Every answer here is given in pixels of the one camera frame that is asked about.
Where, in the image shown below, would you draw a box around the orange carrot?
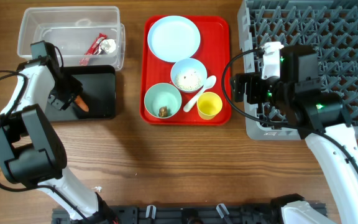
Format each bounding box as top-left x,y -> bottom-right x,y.
75,96 -> 89,113

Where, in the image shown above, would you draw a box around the yellow plastic cup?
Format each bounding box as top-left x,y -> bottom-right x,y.
196,92 -> 223,120

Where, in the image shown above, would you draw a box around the red snack wrapper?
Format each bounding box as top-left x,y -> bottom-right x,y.
80,33 -> 108,66

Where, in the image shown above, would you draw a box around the white tissue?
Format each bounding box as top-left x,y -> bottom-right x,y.
99,39 -> 117,54

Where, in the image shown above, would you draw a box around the light blue rice bowl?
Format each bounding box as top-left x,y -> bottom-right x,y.
170,58 -> 208,93

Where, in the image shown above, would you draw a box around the mint green bowl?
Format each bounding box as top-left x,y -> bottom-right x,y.
144,83 -> 182,119

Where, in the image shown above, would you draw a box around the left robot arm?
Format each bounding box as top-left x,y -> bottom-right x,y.
0,40 -> 119,223

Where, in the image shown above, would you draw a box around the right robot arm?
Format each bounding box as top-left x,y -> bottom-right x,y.
224,42 -> 358,223

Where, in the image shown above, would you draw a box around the grey dishwasher rack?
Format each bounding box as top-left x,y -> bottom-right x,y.
237,0 -> 358,139

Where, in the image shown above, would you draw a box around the black rectangular tray bin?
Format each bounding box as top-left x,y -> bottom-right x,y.
45,65 -> 116,122

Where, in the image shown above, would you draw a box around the white plastic spoon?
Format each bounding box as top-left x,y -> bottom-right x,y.
183,75 -> 217,113

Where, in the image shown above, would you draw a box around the red serving tray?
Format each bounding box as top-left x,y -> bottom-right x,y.
139,16 -> 232,126

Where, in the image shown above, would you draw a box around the clear plastic storage bin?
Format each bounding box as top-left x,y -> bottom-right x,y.
17,6 -> 126,71

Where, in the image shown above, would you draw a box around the cooked rice leftovers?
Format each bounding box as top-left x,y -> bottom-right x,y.
174,69 -> 203,91

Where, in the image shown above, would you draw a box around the brown food scrap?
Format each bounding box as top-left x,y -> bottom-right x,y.
158,106 -> 168,118

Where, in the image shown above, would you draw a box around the light blue plate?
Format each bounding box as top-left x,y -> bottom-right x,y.
147,16 -> 201,63

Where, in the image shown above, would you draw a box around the right black cable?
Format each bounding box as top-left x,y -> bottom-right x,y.
221,47 -> 358,215

